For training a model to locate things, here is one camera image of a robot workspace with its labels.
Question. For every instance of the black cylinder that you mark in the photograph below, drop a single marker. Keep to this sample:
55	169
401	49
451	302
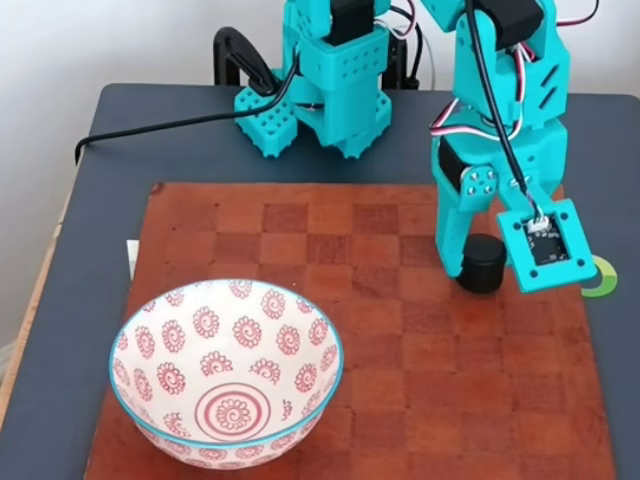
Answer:
482	267

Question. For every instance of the white bowl with red flowers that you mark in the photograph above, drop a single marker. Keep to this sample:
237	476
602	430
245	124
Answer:
225	360

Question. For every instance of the light wooden furniture edge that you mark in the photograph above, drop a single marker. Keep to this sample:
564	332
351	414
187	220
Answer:
35	310

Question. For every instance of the white paper piece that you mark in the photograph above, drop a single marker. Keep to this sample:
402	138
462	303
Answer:
133	255

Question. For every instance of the turquoise gripper camera mount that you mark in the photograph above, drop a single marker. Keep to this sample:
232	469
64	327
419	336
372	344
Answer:
580	260

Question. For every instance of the black table clamp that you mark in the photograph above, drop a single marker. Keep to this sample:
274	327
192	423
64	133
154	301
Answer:
402	60
235	50

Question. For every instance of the brown leather chessboard mat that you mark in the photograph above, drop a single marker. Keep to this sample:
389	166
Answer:
425	350

